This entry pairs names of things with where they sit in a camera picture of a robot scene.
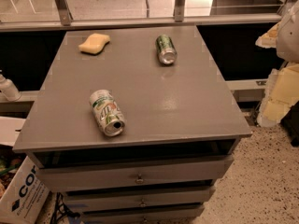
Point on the grey drawer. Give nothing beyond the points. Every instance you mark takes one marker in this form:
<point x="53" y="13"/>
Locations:
<point x="131" y="174"/>
<point x="139" y="199"/>
<point x="143" y="216"/>

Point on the left metal window post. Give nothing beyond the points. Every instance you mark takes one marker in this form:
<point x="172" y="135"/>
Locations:
<point x="64" y="12"/>

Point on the bottom grey drawer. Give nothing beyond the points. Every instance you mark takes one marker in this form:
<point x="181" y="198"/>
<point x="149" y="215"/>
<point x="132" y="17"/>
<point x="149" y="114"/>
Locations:
<point x="143" y="216"/>

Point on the green soda can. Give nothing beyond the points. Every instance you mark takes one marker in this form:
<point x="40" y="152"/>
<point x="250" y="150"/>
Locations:
<point x="166" y="51"/>

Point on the white plastic bottle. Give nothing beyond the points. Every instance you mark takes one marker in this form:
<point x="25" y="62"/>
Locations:
<point x="8" y="88"/>

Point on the top grey drawer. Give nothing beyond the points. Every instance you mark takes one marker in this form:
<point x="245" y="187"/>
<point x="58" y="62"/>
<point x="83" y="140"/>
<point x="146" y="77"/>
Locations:
<point x="131" y="174"/>

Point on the middle grey drawer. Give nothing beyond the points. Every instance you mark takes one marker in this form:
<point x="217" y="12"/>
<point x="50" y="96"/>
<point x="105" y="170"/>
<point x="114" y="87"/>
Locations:
<point x="139" y="199"/>

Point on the white cardboard box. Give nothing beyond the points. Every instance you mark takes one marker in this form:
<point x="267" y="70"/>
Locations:
<point x="22" y="199"/>

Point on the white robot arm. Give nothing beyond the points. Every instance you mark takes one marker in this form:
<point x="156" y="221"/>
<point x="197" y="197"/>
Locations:
<point x="287" y="43"/>

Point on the yellow sponge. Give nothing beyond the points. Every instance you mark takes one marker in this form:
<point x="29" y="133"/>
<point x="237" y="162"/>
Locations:
<point x="94" y="43"/>

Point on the grey drawer cabinet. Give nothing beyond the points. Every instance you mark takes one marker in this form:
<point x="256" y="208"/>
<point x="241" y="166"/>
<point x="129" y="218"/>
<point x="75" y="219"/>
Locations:
<point x="181" y="111"/>

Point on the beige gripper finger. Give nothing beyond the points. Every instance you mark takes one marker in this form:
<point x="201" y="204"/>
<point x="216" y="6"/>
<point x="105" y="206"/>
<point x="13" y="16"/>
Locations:
<point x="268" y="39"/>
<point x="281" y="94"/>

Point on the white 7up can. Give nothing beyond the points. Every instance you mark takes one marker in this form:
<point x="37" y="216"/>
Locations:
<point x="107" y="113"/>

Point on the metal window post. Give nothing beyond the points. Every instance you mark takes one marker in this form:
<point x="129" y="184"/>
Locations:
<point x="64" y="12"/>
<point x="179" y="8"/>

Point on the right metal window post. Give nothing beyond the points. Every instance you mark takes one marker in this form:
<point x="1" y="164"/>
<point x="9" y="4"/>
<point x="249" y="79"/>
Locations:
<point x="179" y="8"/>

